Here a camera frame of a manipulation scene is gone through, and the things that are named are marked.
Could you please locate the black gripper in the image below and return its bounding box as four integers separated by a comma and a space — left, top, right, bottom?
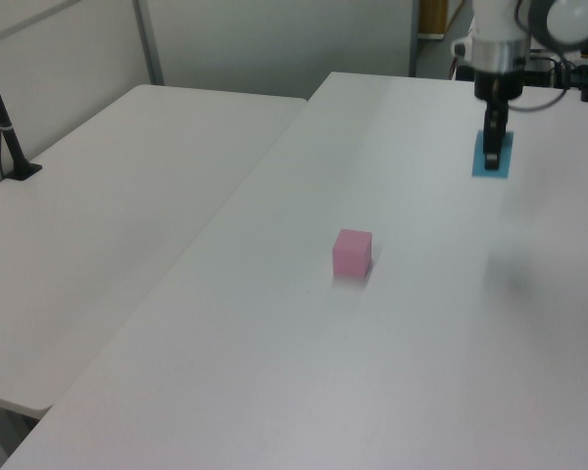
472, 68, 526, 171

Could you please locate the blue cube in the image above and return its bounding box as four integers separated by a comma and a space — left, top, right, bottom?
471, 129, 515, 180

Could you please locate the pink cube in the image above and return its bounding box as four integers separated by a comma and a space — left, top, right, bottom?
331, 227, 374, 276

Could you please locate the black computer box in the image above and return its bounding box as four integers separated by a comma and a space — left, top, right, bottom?
523, 56, 559, 88

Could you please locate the brown wooden cabinet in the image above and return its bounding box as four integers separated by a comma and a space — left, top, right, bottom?
418, 0, 471, 39

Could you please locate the white side table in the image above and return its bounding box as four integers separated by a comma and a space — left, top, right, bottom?
0, 83, 309, 470

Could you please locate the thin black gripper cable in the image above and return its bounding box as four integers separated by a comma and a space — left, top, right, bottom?
507, 56, 577, 113

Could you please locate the grey metal partition post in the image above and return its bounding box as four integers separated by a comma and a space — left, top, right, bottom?
131, 0, 166, 87
409, 0, 421, 78

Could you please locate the black camera pole with base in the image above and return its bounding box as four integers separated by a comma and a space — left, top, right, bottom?
0, 37, 44, 182

